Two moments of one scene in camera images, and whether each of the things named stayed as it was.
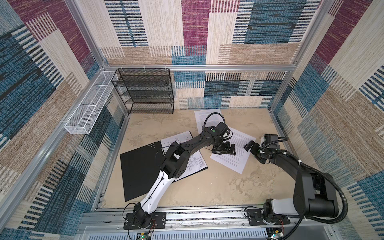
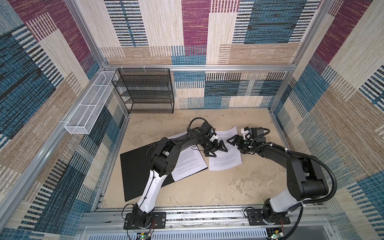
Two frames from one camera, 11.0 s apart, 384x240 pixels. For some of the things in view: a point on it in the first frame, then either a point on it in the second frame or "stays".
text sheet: x=213 y=120 -> x=224 y=160
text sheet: x=236 y=162 -> x=190 y=162
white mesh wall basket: x=83 y=118 stays
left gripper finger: x=232 y=151 -> x=221 y=144
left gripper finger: x=219 y=152 -> x=207 y=155
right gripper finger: x=248 y=146 -> x=234 y=141
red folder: x=141 y=168 stays
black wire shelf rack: x=145 y=90 stays
